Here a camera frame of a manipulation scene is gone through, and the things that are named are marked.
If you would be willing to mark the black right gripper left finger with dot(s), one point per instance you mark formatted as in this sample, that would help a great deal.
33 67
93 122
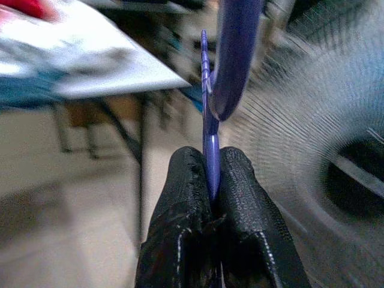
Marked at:
183 210

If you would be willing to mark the blue ridged plastic hanger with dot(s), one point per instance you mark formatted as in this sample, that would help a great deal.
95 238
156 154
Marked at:
234 60

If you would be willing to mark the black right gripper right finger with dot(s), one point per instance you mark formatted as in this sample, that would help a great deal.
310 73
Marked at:
246 216

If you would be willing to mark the white folding table black legs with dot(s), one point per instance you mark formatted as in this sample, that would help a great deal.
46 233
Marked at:
120 75

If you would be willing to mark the red cloth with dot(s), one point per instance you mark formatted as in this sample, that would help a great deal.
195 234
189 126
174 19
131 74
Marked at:
27 7

